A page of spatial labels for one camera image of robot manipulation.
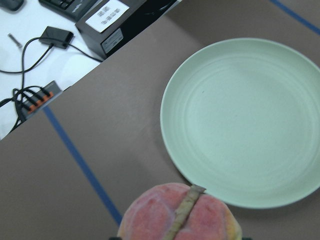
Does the black mouse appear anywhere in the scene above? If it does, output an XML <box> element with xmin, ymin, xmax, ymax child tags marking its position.
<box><xmin>0</xmin><ymin>0</ymin><xmax>24</xmax><ymax>12</ymax></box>

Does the peach fruit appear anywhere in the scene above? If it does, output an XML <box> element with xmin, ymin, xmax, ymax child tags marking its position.
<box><xmin>117</xmin><ymin>183</ymin><xmax>243</xmax><ymax>240</ymax></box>

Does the black computer box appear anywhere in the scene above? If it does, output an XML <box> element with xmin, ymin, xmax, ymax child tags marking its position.
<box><xmin>75</xmin><ymin>0</ymin><xmax>178</xmax><ymax>60</ymax></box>

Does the green plate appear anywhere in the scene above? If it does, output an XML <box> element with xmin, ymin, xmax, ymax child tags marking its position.
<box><xmin>160</xmin><ymin>38</ymin><xmax>320</xmax><ymax>209</ymax></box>

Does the black keyboard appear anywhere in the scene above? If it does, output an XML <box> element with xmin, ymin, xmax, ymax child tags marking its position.
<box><xmin>38</xmin><ymin>0</ymin><xmax>97</xmax><ymax>22</ymax></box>

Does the black power adapter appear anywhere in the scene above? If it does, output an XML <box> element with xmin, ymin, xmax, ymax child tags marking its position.
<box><xmin>39</xmin><ymin>26</ymin><xmax>74</xmax><ymax>49</ymax></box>

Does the orange usb hub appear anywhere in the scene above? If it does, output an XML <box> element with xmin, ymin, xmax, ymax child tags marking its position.
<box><xmin>15</xmin><ymin>80</ymin><xmax>63</xmax><ymax>122</ymax></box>

